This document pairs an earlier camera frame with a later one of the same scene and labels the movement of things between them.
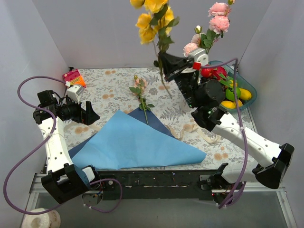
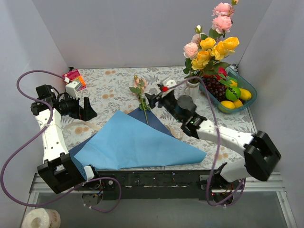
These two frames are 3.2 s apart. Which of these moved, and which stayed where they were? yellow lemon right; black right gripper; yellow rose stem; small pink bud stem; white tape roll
Moved: yellow rose stem; black right gripper
Stayed: small pink bud stem; white tape roll; yellow lemon right
